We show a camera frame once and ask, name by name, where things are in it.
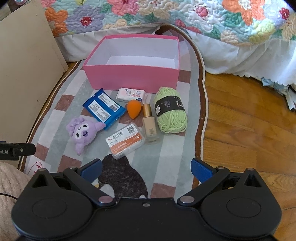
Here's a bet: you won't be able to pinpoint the orange and white card box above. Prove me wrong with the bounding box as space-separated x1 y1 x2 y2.
106 123 146 160

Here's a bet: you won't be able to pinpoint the blue wet wipes packet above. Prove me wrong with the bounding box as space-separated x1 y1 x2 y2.
83 89 127 130

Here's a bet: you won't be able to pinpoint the white tissue packet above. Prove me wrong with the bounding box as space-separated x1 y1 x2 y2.
116 87 148 103

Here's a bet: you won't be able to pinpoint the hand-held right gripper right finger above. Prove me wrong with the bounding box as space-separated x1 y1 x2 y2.
177 158 263 207

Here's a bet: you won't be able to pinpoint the pink cardboard box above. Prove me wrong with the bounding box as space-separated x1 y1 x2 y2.
83 35 180 94

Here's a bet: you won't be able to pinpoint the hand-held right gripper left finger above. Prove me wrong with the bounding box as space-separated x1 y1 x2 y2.
31 159 117 207

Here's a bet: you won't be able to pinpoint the floral quilt bed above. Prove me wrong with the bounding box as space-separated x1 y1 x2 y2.
55 23 296 77

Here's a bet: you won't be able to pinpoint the checkered cat rug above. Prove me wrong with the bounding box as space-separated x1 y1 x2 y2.
20 23 206 200

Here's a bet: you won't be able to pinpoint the green yarn ball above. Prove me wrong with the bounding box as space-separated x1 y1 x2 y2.
154 87 187 134

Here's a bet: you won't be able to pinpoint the beige cardboard board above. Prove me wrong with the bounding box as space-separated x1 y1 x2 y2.
0 0 69 142

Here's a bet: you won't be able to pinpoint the purple plush toy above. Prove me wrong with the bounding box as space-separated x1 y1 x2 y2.
66 117 106 156

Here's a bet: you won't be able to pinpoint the papers under bed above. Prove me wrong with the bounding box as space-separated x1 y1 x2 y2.
261 75 296 112

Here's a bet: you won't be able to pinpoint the orange makeup sponge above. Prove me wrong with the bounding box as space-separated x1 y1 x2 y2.
126 100 141 120

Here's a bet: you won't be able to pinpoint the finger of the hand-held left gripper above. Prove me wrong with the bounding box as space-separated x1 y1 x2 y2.
13 143 36 158

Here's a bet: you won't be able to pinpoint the foundation bottle with gold cap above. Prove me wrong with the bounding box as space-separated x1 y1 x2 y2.
142 103 160 144

